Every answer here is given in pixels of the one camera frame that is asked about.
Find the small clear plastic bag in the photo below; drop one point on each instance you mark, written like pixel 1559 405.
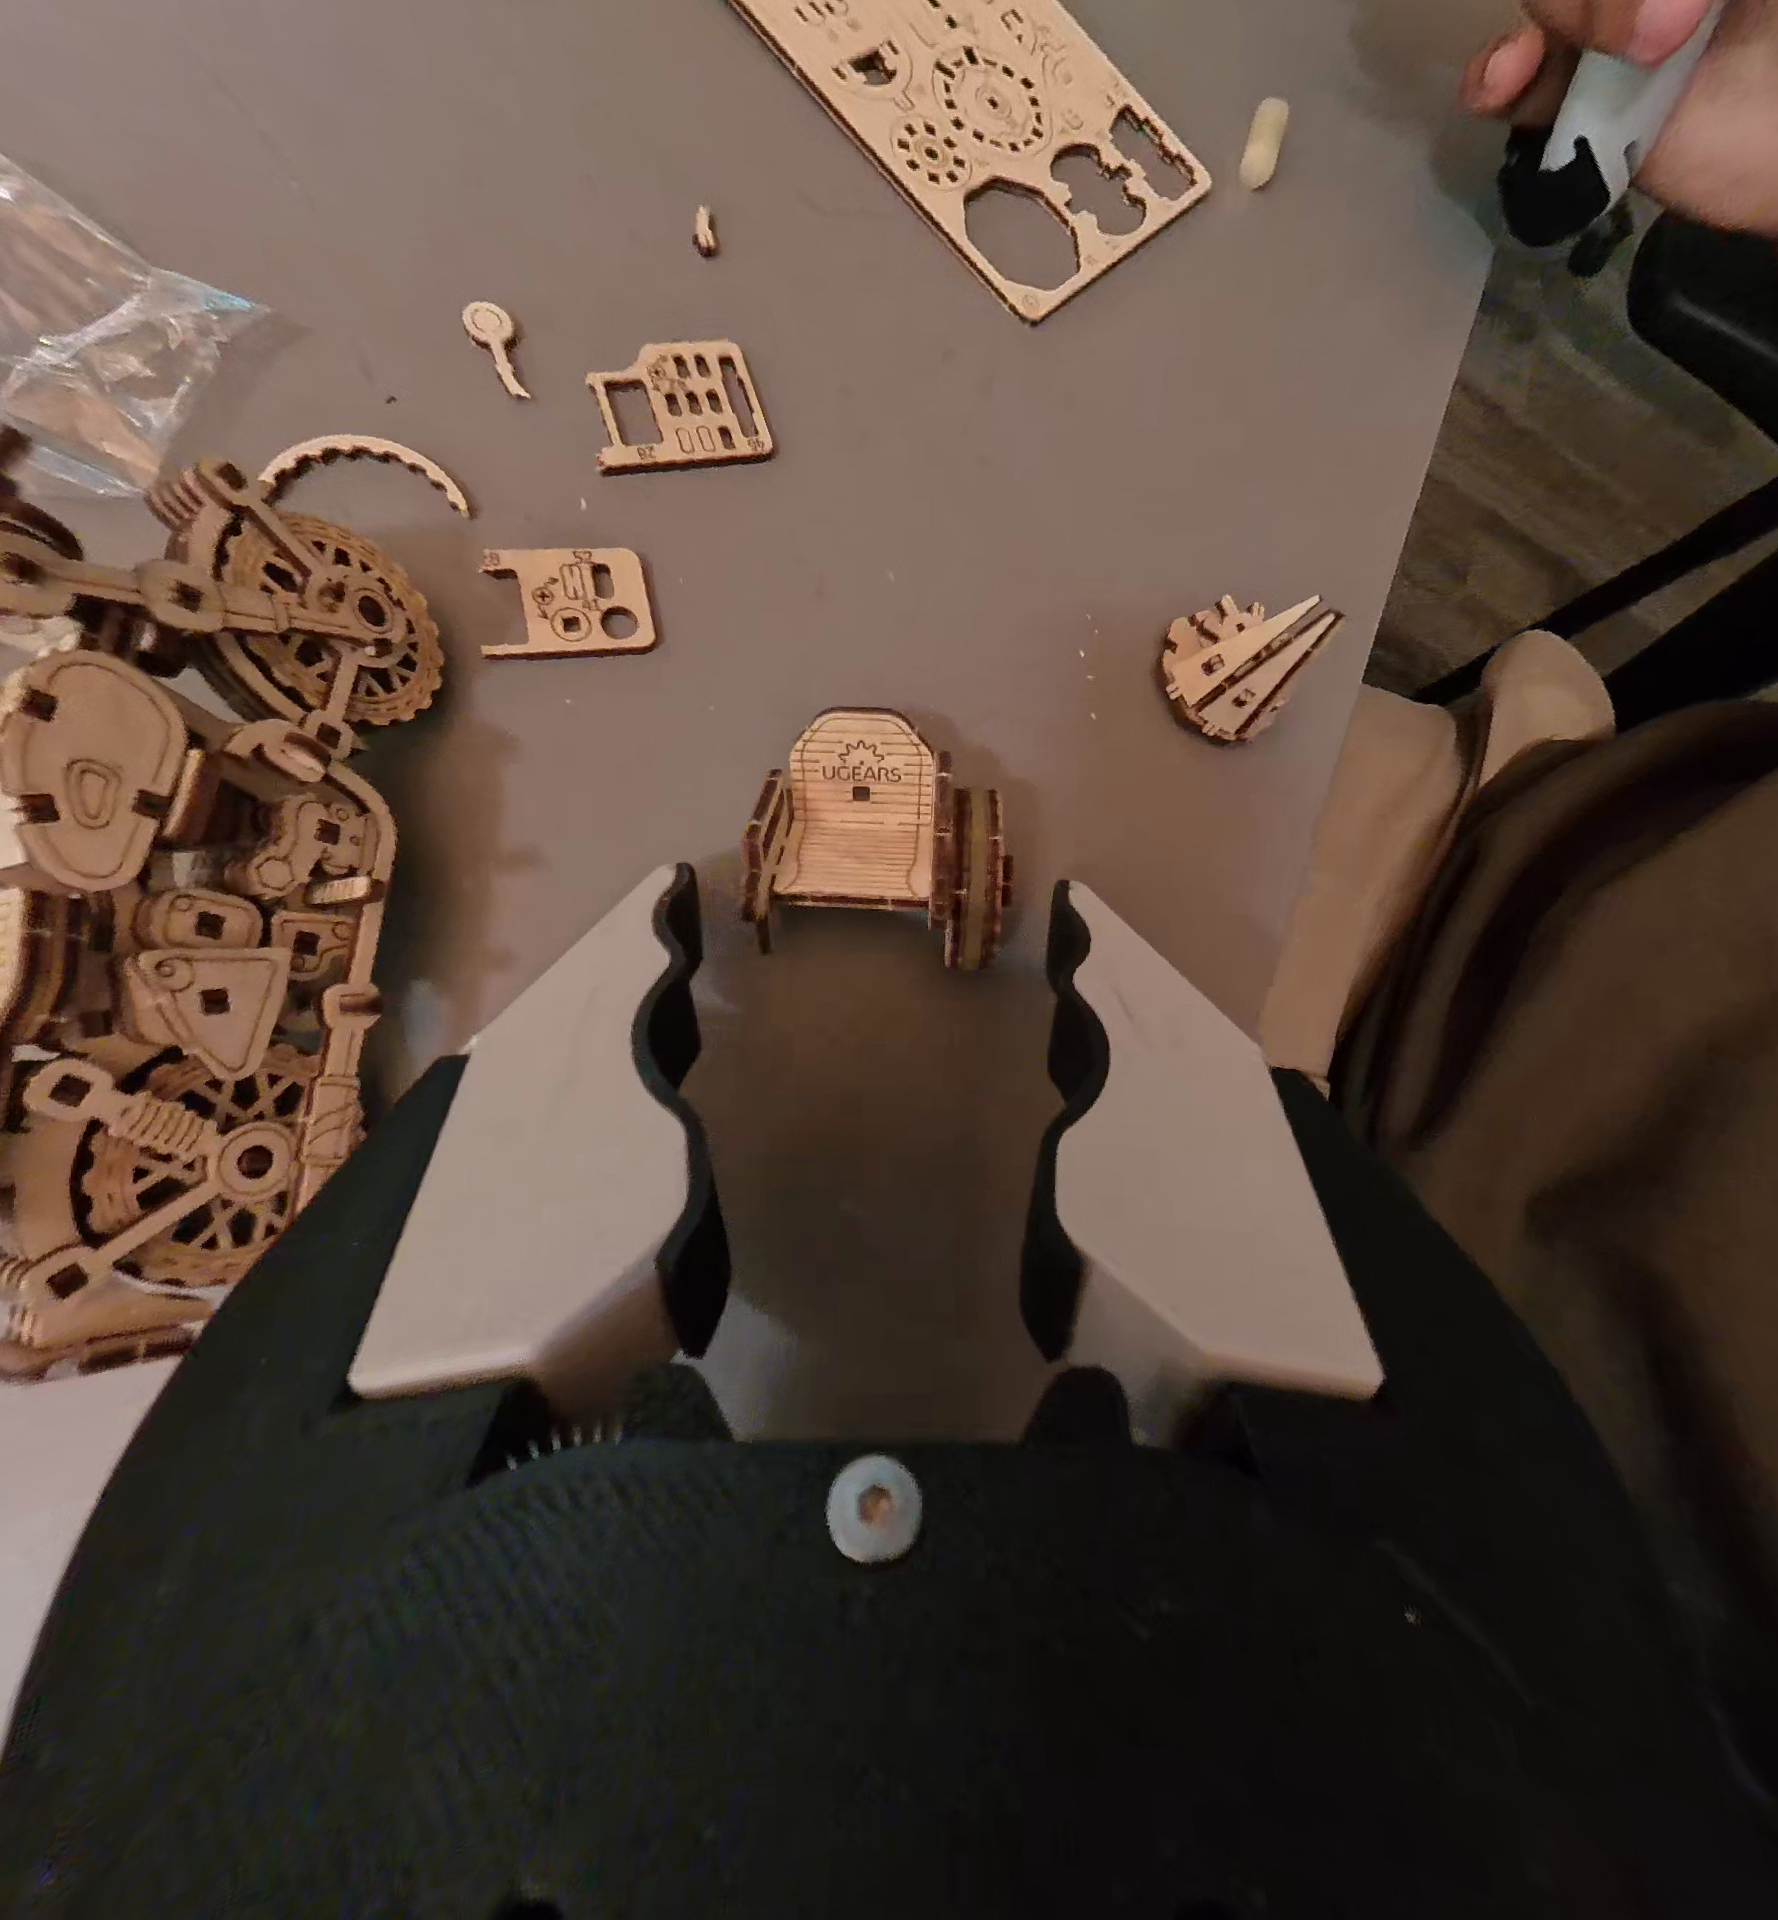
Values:
pixel 64 299

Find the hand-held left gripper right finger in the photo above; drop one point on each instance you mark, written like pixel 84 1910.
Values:
pixel 1205 1199

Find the toothed wooden arc piece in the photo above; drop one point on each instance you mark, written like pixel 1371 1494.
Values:
pixel 364 448

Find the cone-shaped wooden wheel assembly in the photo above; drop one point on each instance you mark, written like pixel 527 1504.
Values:
pixel 1233 675

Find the round-headed wooden pin piece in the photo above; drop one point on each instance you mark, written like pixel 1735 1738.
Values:
pixel 488 322

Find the small white cylinder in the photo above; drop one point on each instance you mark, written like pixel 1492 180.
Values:
pixel 1264 142

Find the person's beige pants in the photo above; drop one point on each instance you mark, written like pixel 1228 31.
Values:
pixel 1429 840

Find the person's brown shirt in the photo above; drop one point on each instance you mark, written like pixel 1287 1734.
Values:
pixel 1653 1199

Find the slotted small wooden frame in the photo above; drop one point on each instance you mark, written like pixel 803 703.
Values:
pixel 679 456

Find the wooden sidecar model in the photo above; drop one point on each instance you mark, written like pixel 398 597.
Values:
pixel 859 825

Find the grey desk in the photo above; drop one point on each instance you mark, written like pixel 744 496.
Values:
pixel 980 525

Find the wooden parts sheet with gears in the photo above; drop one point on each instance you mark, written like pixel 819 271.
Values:
pixel 830 60

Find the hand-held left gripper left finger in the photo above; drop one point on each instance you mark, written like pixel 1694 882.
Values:
pixel 559 1184

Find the small wooden frame with holes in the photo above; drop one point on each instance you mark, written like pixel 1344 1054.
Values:
pixel 528 630

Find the wooden motorcycle model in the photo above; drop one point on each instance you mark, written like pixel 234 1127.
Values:
pixel 153 779

